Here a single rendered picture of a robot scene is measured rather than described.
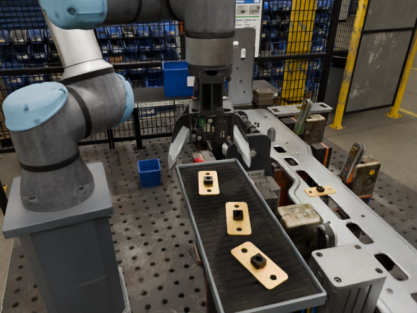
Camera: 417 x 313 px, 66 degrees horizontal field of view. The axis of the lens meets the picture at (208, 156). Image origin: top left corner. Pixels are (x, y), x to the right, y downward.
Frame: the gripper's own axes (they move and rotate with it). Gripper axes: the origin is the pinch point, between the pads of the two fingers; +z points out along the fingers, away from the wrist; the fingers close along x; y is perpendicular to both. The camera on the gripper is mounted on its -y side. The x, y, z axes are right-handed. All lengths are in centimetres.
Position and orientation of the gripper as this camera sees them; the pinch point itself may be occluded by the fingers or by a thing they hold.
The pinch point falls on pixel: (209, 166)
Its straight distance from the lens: 62.2
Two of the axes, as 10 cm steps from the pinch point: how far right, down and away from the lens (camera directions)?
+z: 0.0, 8.8, 4.8
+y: 0.5, 4.8, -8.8
